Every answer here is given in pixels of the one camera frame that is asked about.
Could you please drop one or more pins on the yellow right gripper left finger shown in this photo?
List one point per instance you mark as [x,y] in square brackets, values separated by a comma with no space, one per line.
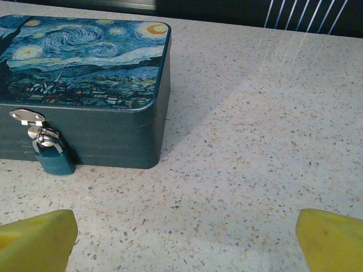
[37,243]

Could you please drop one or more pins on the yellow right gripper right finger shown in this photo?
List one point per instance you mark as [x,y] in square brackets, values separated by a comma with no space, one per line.
[331,246]

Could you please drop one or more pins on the blue padlock with silver shackle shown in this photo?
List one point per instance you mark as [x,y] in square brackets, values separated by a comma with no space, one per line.
[55,161]

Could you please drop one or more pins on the silver metal hasp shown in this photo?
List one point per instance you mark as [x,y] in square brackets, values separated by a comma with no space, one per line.
[27,116]

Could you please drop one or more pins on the blue starry night tin box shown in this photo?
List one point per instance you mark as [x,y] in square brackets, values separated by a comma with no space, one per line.
[85,85]

